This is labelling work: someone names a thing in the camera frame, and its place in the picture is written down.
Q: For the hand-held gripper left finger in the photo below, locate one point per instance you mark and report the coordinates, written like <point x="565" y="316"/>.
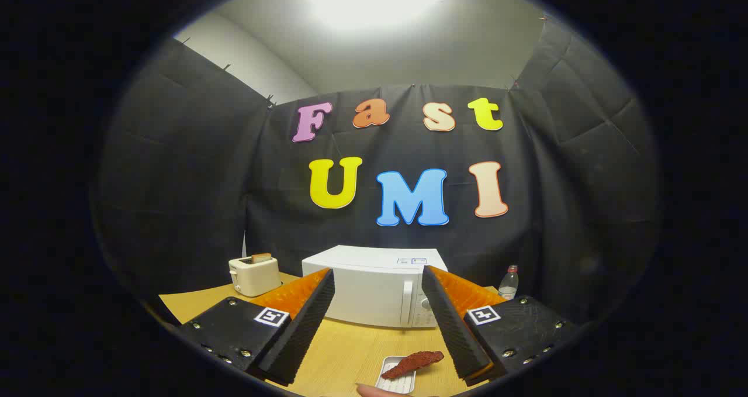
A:
<point x="304" y="332"/>

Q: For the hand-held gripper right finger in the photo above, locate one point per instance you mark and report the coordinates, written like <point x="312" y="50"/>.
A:
<point x="453" y="327"/>

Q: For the reddish brown meat strip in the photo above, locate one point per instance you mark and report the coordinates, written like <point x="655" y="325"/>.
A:
<point x="412" y="362"/>

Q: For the white toaster oven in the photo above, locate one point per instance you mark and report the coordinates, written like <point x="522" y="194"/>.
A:
<point x="368" y="292"/>

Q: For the cream pop-up toaster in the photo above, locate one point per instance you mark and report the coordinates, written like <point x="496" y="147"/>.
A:
<point x="257" y="277"/>

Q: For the clear plastic water bottle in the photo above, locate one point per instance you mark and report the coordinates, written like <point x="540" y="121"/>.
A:
<point x="508" y="286"/>

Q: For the small white rectangular plate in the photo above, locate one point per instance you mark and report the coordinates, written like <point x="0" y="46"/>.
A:
<point x="397" y="384"/>

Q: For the bread slice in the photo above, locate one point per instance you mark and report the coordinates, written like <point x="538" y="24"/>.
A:
<point x="261" y="258"/>

